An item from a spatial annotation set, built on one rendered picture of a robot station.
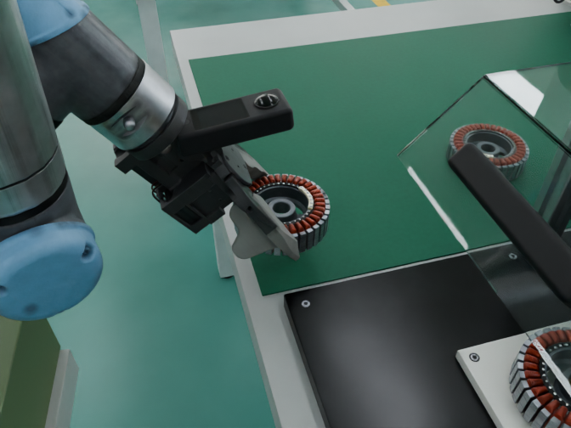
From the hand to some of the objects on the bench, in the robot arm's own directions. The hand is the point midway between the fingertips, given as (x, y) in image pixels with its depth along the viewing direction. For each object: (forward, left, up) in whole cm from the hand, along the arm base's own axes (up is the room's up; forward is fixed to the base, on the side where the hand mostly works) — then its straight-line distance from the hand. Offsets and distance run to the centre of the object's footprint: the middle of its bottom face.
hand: (285, 214), depth 63 cm
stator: (+23, -25, 0) cm, 34 cm away
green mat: (+40, +29, -6) cm, 50 cm away
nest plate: (+23, -25, -2) cm, 34 cm away
